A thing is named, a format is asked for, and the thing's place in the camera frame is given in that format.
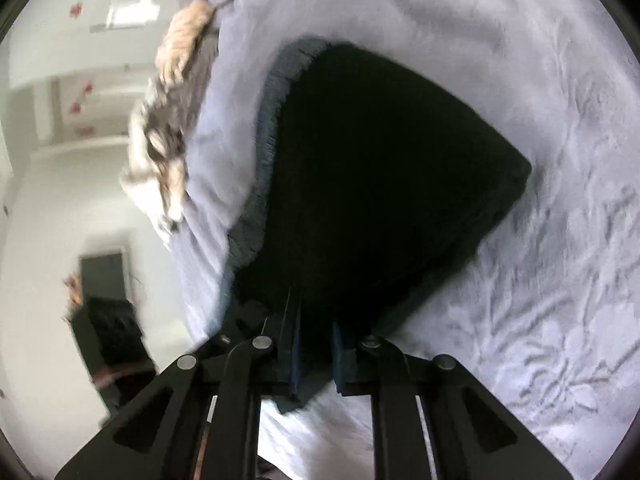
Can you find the black pants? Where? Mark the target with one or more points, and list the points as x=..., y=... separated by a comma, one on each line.
x=380, y=185

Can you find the lavender quilted bedspread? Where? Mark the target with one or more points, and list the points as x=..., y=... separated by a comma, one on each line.
x=500, y=60

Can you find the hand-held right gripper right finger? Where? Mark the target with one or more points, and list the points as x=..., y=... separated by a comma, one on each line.
x=342, y=360

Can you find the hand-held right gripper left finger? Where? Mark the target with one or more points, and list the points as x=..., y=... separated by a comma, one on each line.
x=295, y=360

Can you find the grey garment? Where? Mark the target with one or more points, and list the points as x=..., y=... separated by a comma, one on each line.
x=195, y=95

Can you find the dark furniture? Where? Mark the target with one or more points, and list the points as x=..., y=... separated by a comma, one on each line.
x=115, y=350

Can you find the red wall decoration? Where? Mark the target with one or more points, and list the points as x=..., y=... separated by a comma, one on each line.
x=76, y=9

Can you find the beige striped garment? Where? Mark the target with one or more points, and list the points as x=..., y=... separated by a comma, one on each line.
x=170, y=185
x=185, y=40

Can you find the white framed monitor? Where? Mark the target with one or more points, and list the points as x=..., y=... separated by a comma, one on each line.
x=102, y=275

